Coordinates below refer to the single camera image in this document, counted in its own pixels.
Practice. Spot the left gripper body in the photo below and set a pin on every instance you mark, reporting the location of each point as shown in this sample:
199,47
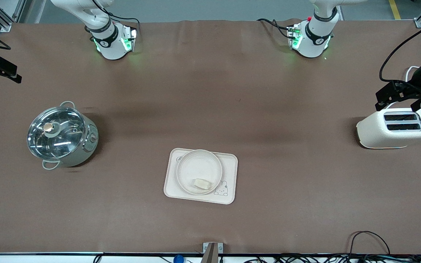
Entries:
414,87

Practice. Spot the round cream plate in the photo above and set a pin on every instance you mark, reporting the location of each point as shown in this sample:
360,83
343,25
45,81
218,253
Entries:
196,166

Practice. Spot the slice of bread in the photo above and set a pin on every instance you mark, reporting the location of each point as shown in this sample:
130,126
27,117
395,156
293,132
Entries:
201,183

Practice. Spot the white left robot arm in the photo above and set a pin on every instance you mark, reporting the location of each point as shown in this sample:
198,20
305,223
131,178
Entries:
313,40

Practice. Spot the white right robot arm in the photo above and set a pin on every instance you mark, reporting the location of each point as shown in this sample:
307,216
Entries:
112,44

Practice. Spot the cream two-slot toaster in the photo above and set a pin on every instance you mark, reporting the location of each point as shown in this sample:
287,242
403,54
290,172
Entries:
378,133

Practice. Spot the glass pot lid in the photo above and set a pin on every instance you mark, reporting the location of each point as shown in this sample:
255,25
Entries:
59,133

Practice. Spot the pale green electric pot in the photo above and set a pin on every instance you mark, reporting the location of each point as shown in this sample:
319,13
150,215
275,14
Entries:
86,149

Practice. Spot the cream rabbit print tray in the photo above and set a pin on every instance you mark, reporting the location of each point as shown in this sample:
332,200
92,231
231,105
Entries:
229,175

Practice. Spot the brown table cover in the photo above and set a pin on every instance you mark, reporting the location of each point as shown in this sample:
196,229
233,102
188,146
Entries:
210,91

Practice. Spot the blue round knob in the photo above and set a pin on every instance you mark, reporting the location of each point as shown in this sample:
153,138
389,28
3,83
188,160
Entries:
178,259

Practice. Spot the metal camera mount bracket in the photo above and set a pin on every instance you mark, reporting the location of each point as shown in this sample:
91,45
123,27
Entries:
212,252

